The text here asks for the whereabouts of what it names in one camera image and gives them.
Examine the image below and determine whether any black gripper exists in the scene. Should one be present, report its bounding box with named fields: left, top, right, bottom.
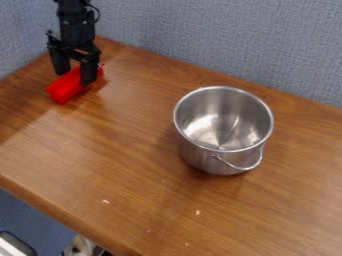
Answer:
left=46, top=9, right=100, bottom=86

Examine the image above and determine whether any red rectangular block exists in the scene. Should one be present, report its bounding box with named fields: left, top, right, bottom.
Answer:
left=45, top=63, right=107, bottom=106

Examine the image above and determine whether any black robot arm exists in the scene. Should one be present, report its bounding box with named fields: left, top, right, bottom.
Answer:
left=46, top=0, right=101, bottom=86

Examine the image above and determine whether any white object under table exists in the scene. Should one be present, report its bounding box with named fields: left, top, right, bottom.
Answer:
left=60, top=235, right=105, bottom=256

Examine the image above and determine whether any grey object bottom left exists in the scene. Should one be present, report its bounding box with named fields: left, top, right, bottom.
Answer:
left=0, top=231, right=37, bottom=256

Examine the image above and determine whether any metal pot with handle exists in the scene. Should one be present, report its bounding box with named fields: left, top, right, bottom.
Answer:
left=172, top=86, right=275, bottom=176

